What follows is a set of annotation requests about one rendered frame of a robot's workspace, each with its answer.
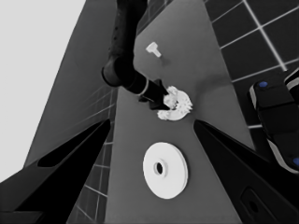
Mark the small white T-shaped piece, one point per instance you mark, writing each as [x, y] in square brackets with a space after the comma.
[152, 48]

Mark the dark robot body block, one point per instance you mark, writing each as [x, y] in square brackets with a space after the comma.
[274, 102]

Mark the large thick white disc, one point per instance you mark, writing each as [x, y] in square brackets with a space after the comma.
[174, 182]

